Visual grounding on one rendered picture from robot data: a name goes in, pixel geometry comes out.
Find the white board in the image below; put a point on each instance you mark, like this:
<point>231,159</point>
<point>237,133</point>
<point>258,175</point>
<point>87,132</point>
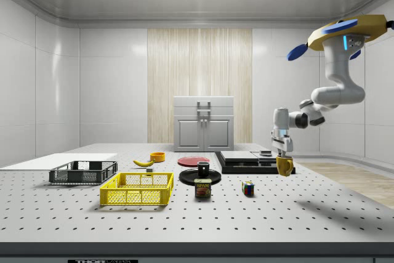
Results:
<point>46,161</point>

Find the puzzle cube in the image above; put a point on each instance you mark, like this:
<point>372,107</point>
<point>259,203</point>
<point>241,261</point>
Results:
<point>248,188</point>

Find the black mug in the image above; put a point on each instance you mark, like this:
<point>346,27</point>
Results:
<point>203,170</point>

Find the red plate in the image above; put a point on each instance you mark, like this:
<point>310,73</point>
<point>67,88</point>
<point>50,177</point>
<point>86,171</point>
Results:
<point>189,161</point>

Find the yellow mug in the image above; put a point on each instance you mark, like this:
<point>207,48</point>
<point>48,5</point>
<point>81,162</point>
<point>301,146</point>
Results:
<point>283,167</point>

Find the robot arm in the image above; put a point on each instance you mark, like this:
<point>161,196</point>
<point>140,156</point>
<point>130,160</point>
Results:
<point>337,66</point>

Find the black plate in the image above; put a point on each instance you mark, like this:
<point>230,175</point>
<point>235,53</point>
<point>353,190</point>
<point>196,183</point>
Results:
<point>187,176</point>

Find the yellow basket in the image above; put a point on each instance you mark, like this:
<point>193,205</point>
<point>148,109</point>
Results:
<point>135,184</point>

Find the flat-sided can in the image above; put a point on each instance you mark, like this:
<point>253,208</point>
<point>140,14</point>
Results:
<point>202,188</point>

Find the white cabinet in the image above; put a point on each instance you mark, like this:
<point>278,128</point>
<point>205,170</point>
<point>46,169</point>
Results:
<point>203,130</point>

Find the yellow bowl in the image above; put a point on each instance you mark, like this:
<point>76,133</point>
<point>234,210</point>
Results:
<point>157,158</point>

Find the black stove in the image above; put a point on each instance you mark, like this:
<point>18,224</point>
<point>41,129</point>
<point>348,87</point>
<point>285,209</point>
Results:
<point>240,161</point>

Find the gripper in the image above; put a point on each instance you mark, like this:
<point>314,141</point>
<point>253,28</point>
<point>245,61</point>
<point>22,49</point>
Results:
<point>284,144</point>

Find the dark grey basket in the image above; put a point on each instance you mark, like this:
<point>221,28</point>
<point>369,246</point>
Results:
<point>80,172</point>

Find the banana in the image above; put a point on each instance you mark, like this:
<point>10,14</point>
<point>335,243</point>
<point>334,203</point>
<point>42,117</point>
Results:
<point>143,163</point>

